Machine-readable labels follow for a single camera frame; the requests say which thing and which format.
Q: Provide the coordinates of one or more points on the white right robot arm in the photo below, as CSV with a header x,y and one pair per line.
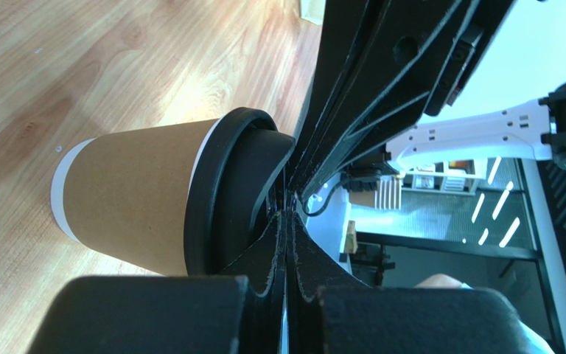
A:
x,y
532,130

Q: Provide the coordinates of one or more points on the black plastic cup lid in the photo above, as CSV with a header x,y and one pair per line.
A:
x,y
236,165

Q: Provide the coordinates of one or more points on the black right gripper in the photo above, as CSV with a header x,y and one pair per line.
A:
x,y
379,64

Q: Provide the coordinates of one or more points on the brown paper coffee cup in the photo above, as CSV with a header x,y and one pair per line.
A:
x,y
125,194

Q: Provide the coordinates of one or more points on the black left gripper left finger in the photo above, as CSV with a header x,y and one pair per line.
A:
x,y
237,311

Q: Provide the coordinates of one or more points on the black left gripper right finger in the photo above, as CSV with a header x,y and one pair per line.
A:
x,y
330,311

